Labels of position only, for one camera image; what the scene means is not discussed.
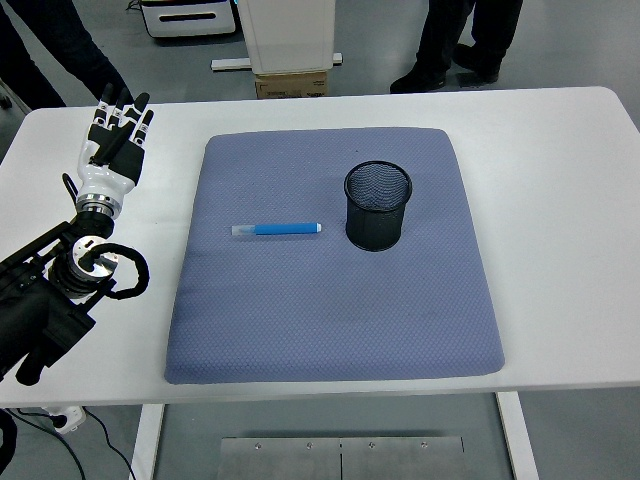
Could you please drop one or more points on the grey frame with black caster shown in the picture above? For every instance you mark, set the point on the grey frame with black caster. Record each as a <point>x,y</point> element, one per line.
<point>11,97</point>

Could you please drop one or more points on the blue textured mat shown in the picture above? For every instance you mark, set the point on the blue textured mat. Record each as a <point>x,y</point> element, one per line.
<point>300,310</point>

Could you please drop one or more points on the person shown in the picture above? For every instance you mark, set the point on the person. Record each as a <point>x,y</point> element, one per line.
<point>440,45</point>
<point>65,45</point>

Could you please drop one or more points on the white appliance with black slot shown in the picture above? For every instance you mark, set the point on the white appliance with black slot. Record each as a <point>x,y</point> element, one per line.
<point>190,25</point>

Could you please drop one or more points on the white table leg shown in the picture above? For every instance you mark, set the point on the white table leg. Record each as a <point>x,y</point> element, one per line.
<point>147,445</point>
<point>517,440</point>

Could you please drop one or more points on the black mesh pen holder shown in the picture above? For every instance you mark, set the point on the black mesh pen holder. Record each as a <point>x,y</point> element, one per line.
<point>375,230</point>

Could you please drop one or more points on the white power strip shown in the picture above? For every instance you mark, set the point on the white power strip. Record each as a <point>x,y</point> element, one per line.
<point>67,419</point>

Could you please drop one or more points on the blue marker with clear cap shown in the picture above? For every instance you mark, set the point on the blue marker with clear cap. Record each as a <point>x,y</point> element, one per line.
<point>285,229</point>

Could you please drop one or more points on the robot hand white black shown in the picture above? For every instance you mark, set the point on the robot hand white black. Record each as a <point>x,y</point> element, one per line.
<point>105,177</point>

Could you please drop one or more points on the brown cardboard box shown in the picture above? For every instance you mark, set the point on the brown cardboard box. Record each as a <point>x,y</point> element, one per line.
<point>290,86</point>

